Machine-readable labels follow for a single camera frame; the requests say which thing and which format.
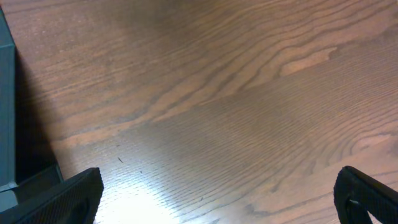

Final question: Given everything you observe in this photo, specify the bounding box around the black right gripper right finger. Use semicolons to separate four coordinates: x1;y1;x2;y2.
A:
333;166;397;224

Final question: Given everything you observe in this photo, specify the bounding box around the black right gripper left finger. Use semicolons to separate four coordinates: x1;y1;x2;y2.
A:
1;167;104;224

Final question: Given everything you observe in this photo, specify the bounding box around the dark green open box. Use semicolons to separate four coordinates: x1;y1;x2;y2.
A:
1;14;63;211

